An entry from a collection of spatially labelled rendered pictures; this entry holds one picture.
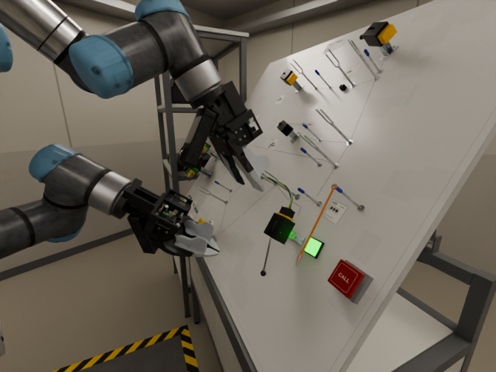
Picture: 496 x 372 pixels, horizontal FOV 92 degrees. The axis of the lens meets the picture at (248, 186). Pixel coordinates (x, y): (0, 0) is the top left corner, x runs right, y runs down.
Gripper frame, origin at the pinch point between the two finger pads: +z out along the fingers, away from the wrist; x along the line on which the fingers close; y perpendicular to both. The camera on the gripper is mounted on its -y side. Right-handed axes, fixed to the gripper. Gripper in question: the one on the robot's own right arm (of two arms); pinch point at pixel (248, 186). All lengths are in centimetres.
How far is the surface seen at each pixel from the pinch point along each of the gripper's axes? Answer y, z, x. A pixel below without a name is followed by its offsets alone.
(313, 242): 4.7, 18.9, -5.9
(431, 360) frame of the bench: 11, 61, -21
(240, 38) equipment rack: 72, -34, 90
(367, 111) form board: 39.0, 4.1, -1.3
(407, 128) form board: 33.6, 6.6, -13.8
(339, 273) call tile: 1.1, 17.9, -16.8
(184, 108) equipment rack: 23, -17, 96
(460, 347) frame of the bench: 21, 66, -23
